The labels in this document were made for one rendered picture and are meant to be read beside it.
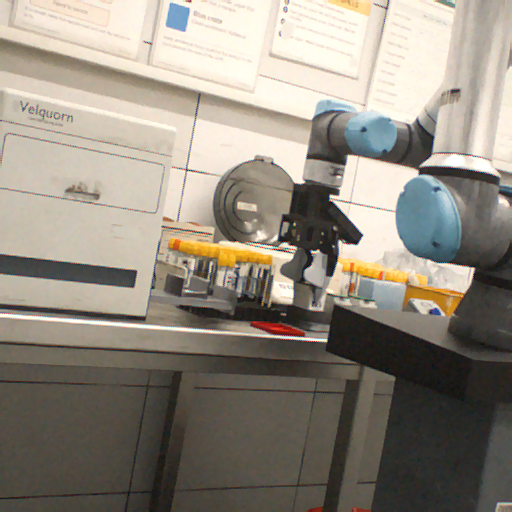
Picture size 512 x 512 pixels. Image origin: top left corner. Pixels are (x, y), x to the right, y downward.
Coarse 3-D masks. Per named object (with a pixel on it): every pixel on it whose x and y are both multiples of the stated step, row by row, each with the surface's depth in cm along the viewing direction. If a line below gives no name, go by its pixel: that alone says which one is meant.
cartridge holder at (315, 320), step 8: (288, 304) 171; (288, 312) 170; (296, 312) 169; (304, 312) 167; (312, 312) 167; (320, 312) 169; (280, 320) 172; (288, 320) 170; (296, 320) 168; (304, 320) 167; (312, 320) 168; (320, 320) 169; (304, 328) 166; (312, 328) 166; (320, 328) 167; (328, 328) 168
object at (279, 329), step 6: (252, 324) 157; (258, 324) 156; (264, 324) 159; (270, 324) 160; (276, 324) 160; (264, 330) 154; (270, 330) 153; (276, 330) 152; (282, 330) 153; (288, 330) 154; (294, 330) 158; (294, 336) 155; (300, 336) 155
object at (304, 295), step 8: (296, 288) 170; (304, 288) 168; (312, 288) 168; (296, 296) 170; (304, 296) 168; (312, 296) 167; (296, 304) 170; (304, 304) 168; (312, 304) 168; (320, 304) 169
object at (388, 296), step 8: (360, 280) 185; (368, 280) 183; (376, 280) 184; (360, 288) 184; (368, 288) 183; (376, 288) 182; (384, 288) 184; (392, 288) 186; (400, 288) 187; (360, 296) 184; (368, 296) 183; (376, 296) 183; (384, 296) 184; (392, 296) 186; (400, 296) 188; (376, 304) 183; (384, 304) 185; (392, 304) 186; (400, 304) 188
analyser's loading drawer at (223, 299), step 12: (168, 276) 150; (180, 276) 147; (192, 276) 153; (168, 288) 149; (180, 288) 146; (192, 288) 152; (204, 288) 149; (216, 288) 156; (228, 288) 154; (156, 300) 143; (168, 300) 145; (180, 300) 146; (192, 300) 147; (204, 300) 148; (216, 300) 151; (228, 300) 153; (228, 312) 152
